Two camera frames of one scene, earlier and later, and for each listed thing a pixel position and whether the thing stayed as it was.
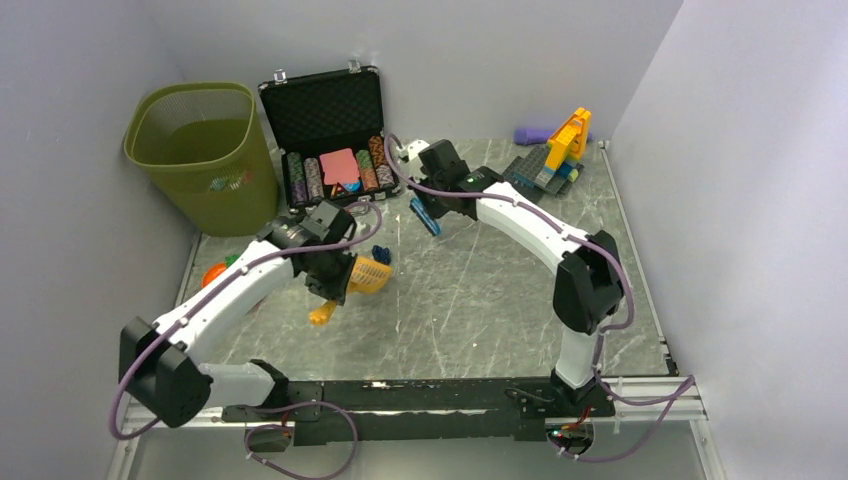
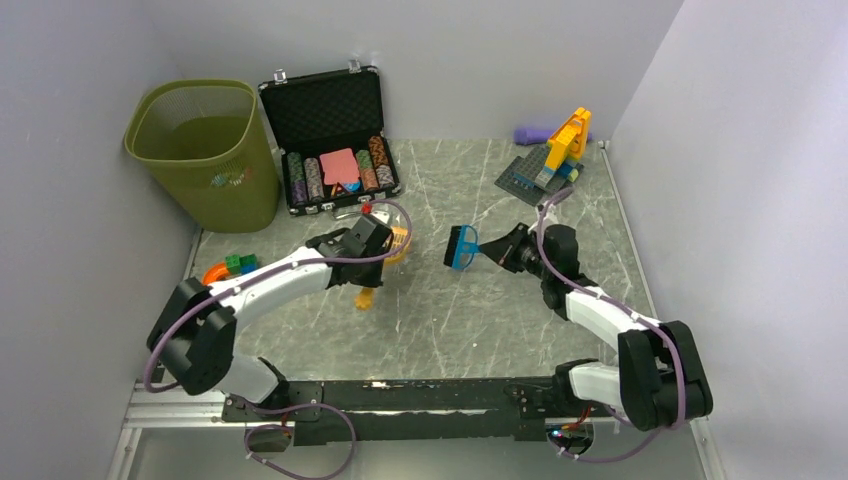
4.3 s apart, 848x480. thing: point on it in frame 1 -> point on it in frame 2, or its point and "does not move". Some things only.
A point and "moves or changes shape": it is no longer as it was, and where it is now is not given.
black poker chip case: [329, 129] does not move
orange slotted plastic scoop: [366, 276] moves or changes shape
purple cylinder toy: [532, 135] does not move
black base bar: [414, 411] does not move
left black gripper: [334, 290] -> [371, 280]
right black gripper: [435, 211] -> [504, 251]
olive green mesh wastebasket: [207, 141] does not move
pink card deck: [340, 167] does not move
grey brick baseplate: [528, 171] does not move
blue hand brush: [419, 209] -> [461, 248]
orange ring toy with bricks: [218, 268] does not move
